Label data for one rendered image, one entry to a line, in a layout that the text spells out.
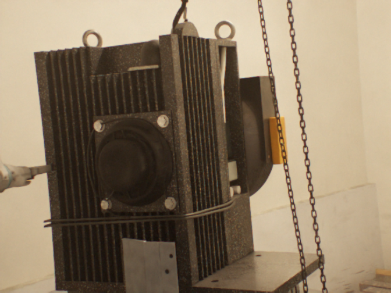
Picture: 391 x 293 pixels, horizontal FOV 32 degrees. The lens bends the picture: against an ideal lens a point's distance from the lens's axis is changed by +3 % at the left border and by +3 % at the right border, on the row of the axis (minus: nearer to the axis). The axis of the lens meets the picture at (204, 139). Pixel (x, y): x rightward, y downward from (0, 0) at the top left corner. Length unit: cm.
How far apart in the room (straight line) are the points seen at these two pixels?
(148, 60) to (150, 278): 61
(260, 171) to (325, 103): 261
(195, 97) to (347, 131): 318
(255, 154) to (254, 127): 9
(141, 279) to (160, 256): 10
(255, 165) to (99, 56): 64
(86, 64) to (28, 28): 107
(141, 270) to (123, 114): 46
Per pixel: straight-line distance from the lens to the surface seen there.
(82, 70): 206
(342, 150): 501
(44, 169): 209
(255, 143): 227
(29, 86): 308
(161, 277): 178
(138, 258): 183
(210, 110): 205
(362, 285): 494
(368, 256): 519
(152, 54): 193
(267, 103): 227
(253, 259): 219
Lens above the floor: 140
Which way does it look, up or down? 3 degrees down
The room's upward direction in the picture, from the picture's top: 5 degrees counter-clockwise
